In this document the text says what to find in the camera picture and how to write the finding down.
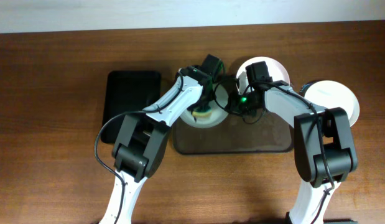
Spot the white plate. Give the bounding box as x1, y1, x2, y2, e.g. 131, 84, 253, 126
236, 57, 290, 95
300, 80, 360, 126
180, 85, 228, 129

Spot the green yellow sponge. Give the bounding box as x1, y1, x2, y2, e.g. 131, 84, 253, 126
192, 105, 212, 121

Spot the brown serving tray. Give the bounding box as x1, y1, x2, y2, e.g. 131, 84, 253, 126
171, 73, 295, 156

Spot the black plastic tray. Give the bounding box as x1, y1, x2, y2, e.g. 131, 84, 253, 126
100, 70, 162, 145

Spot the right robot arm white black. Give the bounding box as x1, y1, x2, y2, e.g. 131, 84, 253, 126
227, 61, 358, 223

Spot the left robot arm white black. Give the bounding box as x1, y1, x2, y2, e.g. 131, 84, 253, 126
99, 54, 225, 223

